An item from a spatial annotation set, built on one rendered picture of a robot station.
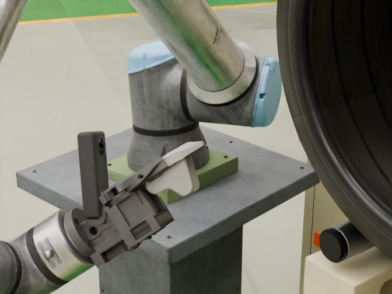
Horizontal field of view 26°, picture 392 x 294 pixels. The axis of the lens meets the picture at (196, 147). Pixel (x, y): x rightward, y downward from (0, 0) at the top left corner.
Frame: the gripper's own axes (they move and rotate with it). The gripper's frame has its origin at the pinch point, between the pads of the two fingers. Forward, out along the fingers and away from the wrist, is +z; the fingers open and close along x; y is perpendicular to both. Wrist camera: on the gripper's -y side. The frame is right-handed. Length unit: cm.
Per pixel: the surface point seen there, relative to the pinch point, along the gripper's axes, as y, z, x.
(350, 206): 17.0, 13.8, 6.3
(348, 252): 22.2, 9.8, 1.2
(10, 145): -59, -120, -221
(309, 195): 19, -7, -108
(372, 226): 20.1, 14.8, 8.0
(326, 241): 19.7, 8.2, 0.7
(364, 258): 24.5, 10.3, -4.4
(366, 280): 26.4, 9.6, 0.5
